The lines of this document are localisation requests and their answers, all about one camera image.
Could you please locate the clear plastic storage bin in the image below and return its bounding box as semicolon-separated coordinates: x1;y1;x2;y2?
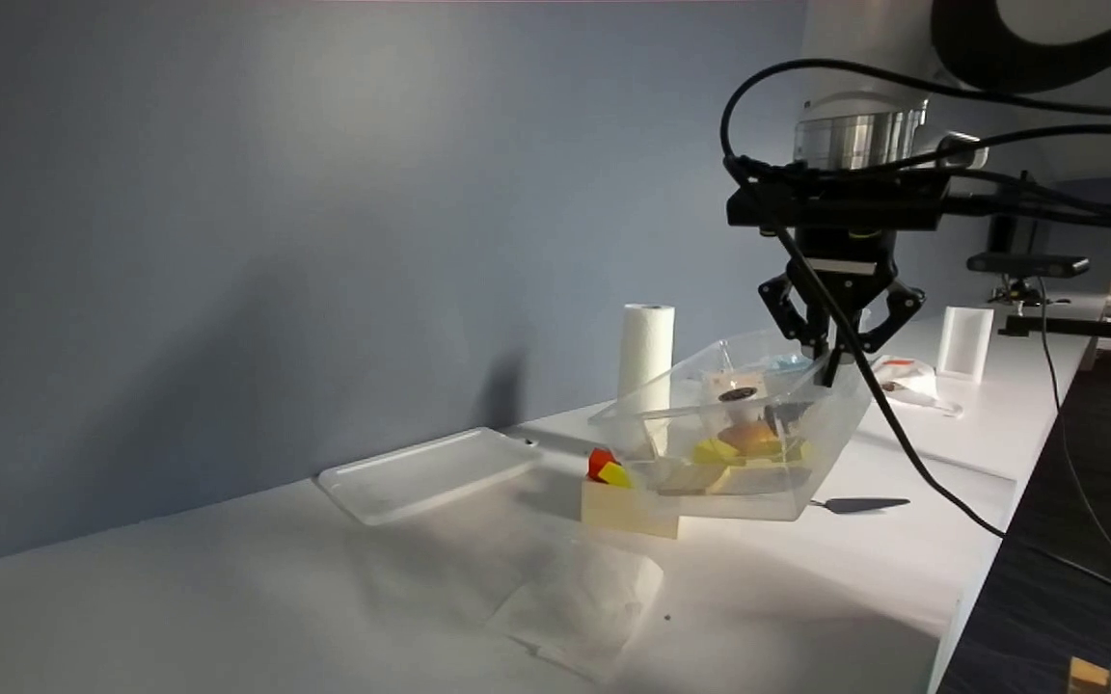
597;322;876;524

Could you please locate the white paper towel roll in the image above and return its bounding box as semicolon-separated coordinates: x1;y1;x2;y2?
619;301;681;453

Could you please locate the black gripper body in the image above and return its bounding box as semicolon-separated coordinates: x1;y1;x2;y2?
791;225;903;298

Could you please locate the crumpled white cloth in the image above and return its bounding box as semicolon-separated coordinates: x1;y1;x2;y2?
868;353;960;415

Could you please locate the black side desk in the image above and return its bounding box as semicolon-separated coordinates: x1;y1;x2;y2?
934;342;1111;694

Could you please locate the translucent white cup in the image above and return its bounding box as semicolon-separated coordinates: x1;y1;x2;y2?
934;304;1000;387

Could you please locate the long yellow toy food piece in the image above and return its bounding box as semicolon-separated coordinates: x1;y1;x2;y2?
708;457;818;502

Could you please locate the black monitor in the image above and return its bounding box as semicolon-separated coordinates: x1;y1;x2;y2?
965;207;1095;281

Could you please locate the tan small box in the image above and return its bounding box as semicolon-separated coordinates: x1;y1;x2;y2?
1065;654;1111;694

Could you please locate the thin black cable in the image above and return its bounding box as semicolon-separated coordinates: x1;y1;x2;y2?
718;54;1111;173

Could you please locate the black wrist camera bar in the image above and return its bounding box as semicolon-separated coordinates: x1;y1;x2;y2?
723;168;960;238

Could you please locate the thick black cable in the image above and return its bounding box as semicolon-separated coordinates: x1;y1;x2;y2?
766;225;1111;628

